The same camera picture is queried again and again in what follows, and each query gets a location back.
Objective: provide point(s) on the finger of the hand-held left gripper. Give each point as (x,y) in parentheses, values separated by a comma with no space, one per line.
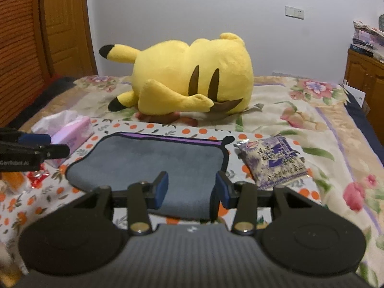
(54,151)
(33,139)

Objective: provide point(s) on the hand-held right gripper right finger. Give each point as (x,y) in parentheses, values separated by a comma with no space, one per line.
(223,192)

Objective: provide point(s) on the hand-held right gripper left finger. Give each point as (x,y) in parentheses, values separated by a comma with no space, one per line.
(161,190)

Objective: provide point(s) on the grey towel with purple edge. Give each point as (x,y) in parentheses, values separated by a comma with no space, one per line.
(168,156)

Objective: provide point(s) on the red shiny wrapper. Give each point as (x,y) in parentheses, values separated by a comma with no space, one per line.
(37,177)

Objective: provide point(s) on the pink tissue pack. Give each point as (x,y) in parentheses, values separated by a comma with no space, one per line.
(73,132)

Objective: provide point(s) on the orange dotted white cloth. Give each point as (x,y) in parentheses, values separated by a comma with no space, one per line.
(75,195)

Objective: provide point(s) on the purple printed snack packet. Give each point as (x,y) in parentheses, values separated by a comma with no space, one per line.
(277,162)

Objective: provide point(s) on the wooden slatted headboard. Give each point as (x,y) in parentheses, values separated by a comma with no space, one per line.
(18,48)

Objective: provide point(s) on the wooden door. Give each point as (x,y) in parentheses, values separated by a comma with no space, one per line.
(64,27)

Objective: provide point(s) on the yellow plush toy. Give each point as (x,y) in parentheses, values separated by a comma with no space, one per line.
(192,78)

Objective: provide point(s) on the dark blue mattress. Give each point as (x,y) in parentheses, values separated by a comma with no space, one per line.
(364,126)

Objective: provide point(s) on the white paper box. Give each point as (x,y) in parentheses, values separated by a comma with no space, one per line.
(355,94)

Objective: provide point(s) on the wooden cabinet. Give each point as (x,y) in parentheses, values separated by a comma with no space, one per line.
(367,75)

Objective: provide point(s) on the stack of books and papers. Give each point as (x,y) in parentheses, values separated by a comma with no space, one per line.
(368,39)

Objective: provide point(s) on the white wall switch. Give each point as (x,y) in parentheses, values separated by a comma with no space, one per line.
(294,12)

